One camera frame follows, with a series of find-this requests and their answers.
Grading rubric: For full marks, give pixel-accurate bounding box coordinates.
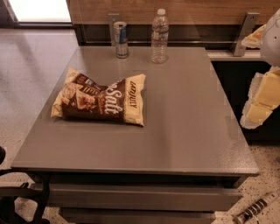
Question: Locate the brown chip bag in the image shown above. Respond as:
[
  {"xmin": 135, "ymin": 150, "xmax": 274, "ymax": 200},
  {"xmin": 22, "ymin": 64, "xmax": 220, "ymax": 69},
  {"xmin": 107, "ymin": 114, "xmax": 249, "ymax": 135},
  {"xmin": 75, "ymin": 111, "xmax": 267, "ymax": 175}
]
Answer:
[{"xmin": 51, "ymin": 67, "xmax": 146, "ymax": 126}]

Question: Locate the silver blue energy drink can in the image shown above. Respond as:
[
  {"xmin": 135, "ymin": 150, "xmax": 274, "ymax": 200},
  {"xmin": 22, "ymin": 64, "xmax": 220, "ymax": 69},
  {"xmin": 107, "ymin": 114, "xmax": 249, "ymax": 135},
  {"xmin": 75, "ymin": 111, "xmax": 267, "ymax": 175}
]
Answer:
[{"xmin": 114, "ymin": 21, "xmax": 129, "ymax": 59}]

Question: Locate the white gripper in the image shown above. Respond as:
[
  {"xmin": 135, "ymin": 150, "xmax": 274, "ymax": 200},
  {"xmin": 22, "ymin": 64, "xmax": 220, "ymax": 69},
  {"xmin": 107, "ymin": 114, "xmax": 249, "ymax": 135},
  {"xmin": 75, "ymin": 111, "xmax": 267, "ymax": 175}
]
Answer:
[{"xmin": 240, "ymin": 9, "xmax": 280, "ymax": 130}]

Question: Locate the black chair base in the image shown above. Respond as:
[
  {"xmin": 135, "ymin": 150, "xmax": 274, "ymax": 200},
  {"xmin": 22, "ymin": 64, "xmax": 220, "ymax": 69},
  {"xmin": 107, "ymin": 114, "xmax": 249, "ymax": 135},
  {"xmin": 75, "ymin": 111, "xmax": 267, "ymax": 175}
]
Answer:
[{"xmin": 0, "ymin": 145, "xmax": 51, "ymax": 224}]

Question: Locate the left metal wall bracket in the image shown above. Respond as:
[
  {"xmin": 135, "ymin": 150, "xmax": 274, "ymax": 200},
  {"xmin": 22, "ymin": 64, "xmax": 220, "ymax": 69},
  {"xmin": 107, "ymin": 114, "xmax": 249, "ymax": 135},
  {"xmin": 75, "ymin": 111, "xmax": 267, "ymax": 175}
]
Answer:
[{"xmin": 108, "ymin": 13, "xmax": 120, "ymax": 46}]

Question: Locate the black white striped floor object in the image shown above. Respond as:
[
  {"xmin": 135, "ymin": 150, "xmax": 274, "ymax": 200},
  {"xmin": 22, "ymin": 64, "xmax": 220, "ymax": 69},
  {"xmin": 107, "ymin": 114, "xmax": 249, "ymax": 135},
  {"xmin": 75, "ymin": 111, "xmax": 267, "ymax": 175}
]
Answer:
[{"xmin": 234, "ymin": 192, "xmax": 279, "ymax": 224}]

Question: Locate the right metal wall bracket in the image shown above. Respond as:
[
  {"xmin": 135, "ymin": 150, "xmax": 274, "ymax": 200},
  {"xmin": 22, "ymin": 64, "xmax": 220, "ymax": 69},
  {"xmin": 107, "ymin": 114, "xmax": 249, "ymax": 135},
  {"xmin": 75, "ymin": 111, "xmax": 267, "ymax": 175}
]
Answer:
[{"xmin": 231, "ymin": 12, "xmax": 260, "ymax": 57}]

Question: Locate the clear plastic water bottle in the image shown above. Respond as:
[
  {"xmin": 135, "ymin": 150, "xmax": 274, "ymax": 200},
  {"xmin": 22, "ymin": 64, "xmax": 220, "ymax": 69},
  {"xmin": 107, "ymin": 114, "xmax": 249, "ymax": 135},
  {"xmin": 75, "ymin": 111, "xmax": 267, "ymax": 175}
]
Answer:
[{"xmin": 151, "ymin": 9, "xmax": 169, "ymax": 64}]

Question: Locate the metal wall bracket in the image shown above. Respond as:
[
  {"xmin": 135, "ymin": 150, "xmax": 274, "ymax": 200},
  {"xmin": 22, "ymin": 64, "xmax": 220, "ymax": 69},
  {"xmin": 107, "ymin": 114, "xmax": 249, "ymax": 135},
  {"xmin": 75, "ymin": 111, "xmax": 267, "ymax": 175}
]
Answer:
[
  {"xmin": 108, "ymin": 13, "xmax": 120, "ymax": 46},
  {"xmin": 231, "ymin": 12, "xmax": 260, "ymax": 57}
]

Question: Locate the grey table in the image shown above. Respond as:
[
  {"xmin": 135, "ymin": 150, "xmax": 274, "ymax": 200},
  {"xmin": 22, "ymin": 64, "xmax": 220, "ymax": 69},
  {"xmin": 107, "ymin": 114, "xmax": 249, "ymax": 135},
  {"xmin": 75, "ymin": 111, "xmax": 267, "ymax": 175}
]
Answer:
[{"xmin": 12, "ymin": 47, "xmax": 259, "ymax": 224}]

